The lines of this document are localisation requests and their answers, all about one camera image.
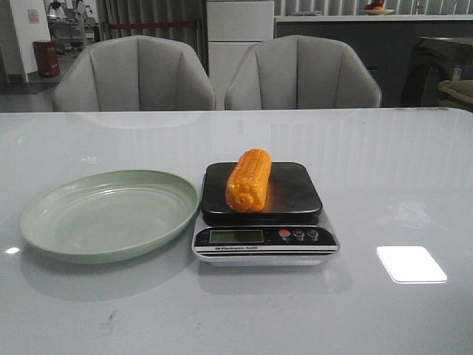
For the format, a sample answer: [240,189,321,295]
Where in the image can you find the orange corn cob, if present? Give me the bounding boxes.
[225,149,272,213]

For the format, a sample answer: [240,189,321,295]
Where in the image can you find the black silver kitchen scale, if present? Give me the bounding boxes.
[191,162,340,266]

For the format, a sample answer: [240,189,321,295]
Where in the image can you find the grey upholstered chair right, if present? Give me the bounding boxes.
[225,35,382,110]

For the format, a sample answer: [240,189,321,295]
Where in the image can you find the grey upholstered chair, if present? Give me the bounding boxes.
[52,35,216,112]
[225,35,382,110]

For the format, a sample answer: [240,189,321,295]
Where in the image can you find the pale green round plate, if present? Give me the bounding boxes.
[19,170,199,264]

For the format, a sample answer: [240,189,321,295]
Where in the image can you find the grey upholstered chair left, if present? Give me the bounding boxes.
[52,35,216,112]

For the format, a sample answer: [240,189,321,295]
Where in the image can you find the white drawer cabinet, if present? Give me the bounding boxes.
[206,1,274,110]

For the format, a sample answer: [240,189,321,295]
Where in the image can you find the grey long counter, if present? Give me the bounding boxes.
[276,15,472,107]

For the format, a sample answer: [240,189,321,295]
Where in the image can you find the fruit bowl on counter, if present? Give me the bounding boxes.
[361,0,395,16]

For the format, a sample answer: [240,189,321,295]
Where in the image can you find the dark glossy appliance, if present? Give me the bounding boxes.
[401,37,472,107]

